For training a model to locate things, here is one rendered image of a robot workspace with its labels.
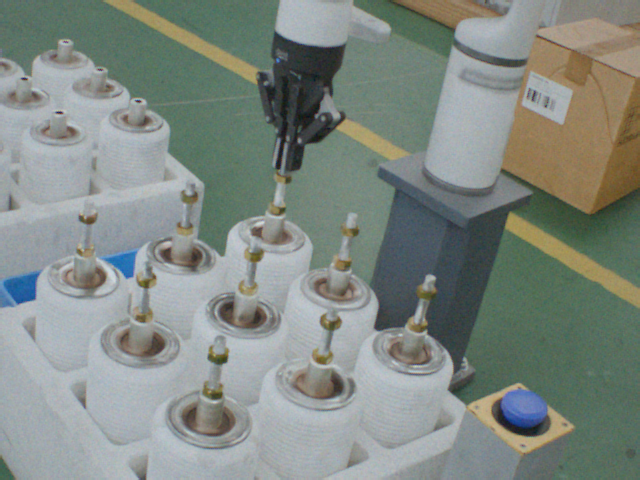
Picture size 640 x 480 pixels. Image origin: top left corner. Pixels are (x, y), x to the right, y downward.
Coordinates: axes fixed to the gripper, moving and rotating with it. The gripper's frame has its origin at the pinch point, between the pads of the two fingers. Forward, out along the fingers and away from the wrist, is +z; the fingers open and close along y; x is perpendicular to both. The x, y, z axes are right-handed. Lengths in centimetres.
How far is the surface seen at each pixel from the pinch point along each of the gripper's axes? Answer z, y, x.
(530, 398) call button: 2.2, 40.5, -4.7
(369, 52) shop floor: 36, -97, 109
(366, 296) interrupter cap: 9.9, 14.2, 1.6
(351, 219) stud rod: 1.3, 12.0, -0.9
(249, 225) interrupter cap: 9.9, -2.5, -1.5
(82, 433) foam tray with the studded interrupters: 17.2, 13.3, -31.1
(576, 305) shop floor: 36, 5, 65
